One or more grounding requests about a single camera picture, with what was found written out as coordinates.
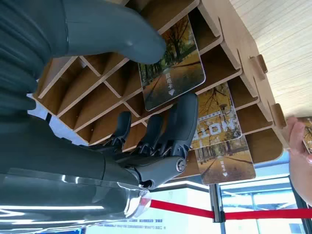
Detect red barrier belt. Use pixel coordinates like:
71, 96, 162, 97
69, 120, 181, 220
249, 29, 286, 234
149, 199, 312, 221

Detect right arm ribbed grey sleeve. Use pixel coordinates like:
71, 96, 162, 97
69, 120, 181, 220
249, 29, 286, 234
0, 0, 68, 119

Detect yellow autumn tree card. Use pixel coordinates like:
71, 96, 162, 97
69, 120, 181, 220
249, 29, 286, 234
190, 82, 242, 151

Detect black window frame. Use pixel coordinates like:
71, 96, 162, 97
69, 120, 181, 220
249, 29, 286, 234
289, 175, 312, 234

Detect wooden card rack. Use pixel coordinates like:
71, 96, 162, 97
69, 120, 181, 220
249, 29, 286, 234
32, 0, 289, 180

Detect black handrail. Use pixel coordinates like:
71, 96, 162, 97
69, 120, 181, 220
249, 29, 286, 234
149, 180, 211, 194

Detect silver stanchion post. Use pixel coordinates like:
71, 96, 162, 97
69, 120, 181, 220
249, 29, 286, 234
209, 183, 227, 234

